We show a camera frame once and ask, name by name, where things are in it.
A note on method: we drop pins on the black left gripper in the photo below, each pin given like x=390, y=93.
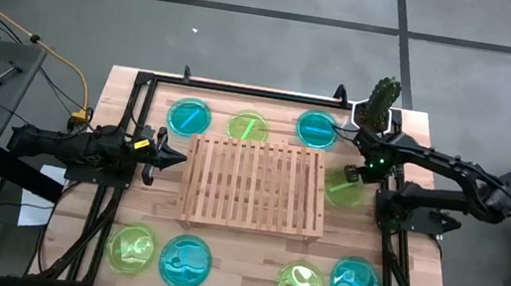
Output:
x=154, y=154

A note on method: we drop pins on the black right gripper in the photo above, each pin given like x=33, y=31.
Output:
x=373, y=165

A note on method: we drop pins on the blue translucent plate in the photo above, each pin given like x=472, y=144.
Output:
x=185, y=262
x=356, y=284
x=189, y=117
x=316, y=129

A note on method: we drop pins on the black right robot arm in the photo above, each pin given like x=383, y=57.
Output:
x=456, y=176

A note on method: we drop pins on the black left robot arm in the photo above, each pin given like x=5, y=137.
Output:
x=70, y=144

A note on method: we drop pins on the wooden slatted shelf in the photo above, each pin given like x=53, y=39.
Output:
x=254, y=185

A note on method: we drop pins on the white hexagonal plant pot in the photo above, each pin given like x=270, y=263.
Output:
x=356, y=111

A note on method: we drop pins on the green cactus plant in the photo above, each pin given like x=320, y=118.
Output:
x=381, y=100

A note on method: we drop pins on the white paper sheet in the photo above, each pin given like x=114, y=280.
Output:
x=33, y=209

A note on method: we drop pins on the black flat bar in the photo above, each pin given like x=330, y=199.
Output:
x=21, y=172

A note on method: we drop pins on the black aluminium table frame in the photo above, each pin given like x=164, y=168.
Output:
x=141, y=97

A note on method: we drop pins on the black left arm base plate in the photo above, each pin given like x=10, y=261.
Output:
x=95, y=176

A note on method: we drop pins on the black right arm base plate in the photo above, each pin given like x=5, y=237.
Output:
x=425, y=222

